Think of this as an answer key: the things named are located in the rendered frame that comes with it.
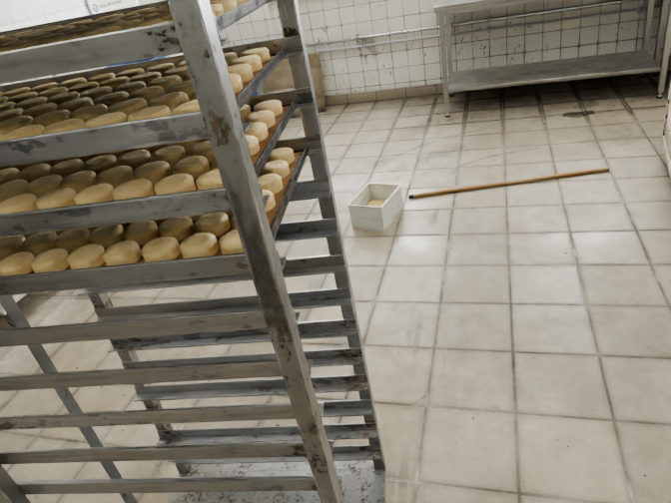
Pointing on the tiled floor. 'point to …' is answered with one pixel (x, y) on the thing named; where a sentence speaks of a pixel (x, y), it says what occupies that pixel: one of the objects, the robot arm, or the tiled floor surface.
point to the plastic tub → (375, 207)
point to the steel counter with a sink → (555, 72)
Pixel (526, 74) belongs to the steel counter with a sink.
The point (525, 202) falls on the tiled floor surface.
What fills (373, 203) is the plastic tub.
